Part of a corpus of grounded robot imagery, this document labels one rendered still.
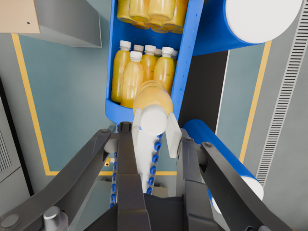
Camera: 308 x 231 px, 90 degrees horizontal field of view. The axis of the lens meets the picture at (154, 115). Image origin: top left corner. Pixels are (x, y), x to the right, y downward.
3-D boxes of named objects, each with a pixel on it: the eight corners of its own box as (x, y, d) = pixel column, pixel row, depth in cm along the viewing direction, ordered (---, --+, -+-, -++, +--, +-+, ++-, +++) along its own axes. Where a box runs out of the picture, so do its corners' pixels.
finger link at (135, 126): (135, 153, 16) (128, 153, 16) (139, 127, 23) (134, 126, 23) (139, 128, 15) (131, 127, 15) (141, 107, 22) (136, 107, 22)
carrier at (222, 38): (185, 60, 145) (214, 48, 142) (233, 56, 62) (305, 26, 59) (175, 29, 136) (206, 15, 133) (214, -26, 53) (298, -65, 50)
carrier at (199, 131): (189, 114, 162) (176, 136, 170) (230, 167, 79) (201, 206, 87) (211, 125, 166) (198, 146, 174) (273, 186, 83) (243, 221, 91)
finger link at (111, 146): (128, 156, 14) (95, 152, 14) (132, 133, 19) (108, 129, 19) (129, 142, 14) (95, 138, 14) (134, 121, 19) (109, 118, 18)
